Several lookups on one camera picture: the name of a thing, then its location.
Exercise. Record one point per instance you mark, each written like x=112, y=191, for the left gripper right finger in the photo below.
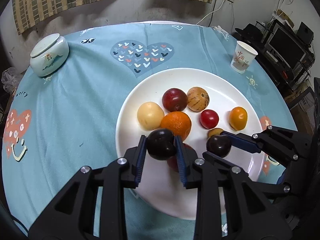
x=222, y=214

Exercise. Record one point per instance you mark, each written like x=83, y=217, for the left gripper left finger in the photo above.
x=91, y=203

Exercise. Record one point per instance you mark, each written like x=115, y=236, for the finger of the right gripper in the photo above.
x=250, y=142
x=233, y=177

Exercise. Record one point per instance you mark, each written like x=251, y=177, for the yellow orange persimmon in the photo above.
x=238, y=118

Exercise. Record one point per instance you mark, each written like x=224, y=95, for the small tan longan front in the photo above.
x=215, y=131

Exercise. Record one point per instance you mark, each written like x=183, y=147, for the red tomato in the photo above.
x=209, y=119

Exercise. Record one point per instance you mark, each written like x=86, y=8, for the speckled tan round fruit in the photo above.
x=198, y=99

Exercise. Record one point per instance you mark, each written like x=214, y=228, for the orange mandarin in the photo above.
x=178, y=122

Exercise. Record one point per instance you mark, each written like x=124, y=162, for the small dark plum front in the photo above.
x=160, y=144

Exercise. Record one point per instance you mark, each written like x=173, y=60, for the pale yellow round fruit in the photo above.
x=150, y=115

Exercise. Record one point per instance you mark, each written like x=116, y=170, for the red plum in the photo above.
x=174, y=100
x=175, y=162

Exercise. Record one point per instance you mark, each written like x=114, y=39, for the white round plate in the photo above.
x=160, y=185

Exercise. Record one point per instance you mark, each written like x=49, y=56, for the teal patterned tablecloth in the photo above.
x=58, y=124

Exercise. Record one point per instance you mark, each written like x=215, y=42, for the computer monitor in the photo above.
x=286, y=47

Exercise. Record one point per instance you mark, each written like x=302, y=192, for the white paper cup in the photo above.
x=242, y=57

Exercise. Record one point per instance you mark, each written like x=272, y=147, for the black speaker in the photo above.
x=305, y=34

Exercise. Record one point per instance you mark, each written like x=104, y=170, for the black computer desk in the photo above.
x=257, y=35

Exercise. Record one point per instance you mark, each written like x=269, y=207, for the crumpled plastic bag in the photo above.
x=11, y=79

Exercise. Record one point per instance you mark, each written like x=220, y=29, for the white ceramic lidded jar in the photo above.
x=49, y=54

